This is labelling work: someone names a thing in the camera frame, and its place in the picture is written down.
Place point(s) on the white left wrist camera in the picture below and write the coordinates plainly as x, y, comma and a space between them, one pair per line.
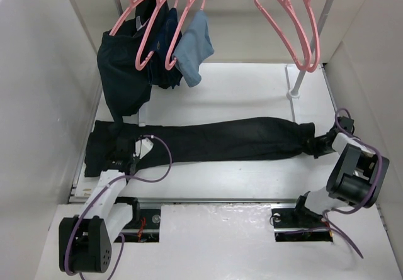
142, 147

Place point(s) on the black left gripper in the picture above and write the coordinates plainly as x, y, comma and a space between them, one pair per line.
112, 158

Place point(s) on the aluminium rail at table front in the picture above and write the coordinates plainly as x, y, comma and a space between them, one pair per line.
147, 213

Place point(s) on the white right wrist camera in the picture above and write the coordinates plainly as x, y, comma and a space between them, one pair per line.
346, 125

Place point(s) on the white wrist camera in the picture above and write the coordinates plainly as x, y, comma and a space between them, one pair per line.
346, 125
142, 147

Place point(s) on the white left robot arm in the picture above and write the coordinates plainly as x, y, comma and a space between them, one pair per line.
85, 239

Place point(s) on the white clothes rack frame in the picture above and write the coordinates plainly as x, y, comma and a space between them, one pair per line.
311, 49

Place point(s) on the light blue hanging shorts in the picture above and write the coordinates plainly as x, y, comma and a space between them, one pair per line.
193, 48

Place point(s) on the black trousers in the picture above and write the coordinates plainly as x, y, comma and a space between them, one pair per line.
261, 138

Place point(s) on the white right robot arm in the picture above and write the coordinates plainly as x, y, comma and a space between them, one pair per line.
356, 180

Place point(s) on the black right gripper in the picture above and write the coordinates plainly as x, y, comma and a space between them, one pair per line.
317, 153

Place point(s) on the navy blue hanging shorts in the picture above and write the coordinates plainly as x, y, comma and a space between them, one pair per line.
157, 73

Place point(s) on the dark teal hanging trousers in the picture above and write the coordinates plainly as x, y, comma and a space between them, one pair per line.
124, 87

